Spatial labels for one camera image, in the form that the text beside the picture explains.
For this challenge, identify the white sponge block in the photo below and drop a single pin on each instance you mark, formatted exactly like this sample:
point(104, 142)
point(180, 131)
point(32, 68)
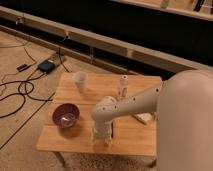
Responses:
point(145, 118)

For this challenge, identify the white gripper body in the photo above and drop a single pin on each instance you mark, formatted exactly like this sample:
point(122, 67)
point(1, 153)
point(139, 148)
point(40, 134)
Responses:
point(102, 131)

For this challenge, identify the long wooden beam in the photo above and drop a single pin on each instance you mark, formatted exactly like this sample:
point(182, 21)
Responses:
point(141, 54)

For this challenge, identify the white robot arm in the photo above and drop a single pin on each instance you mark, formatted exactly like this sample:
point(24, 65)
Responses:
point(184, 108)

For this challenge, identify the teal power adapter box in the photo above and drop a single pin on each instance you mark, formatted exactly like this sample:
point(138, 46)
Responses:
point(46, 66)

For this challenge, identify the small black device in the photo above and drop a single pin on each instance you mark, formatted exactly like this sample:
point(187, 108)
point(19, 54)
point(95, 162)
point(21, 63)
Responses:
point(23, 67)

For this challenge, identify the purple bowl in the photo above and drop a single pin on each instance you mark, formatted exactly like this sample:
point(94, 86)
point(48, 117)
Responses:
point(66, 115)

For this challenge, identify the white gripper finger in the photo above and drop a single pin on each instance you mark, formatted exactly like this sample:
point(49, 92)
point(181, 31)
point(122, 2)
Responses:
point(93, 140)
point(108, 142)

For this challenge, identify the wooden table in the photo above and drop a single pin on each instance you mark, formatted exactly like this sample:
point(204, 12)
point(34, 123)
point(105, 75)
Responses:
point(131, 137)

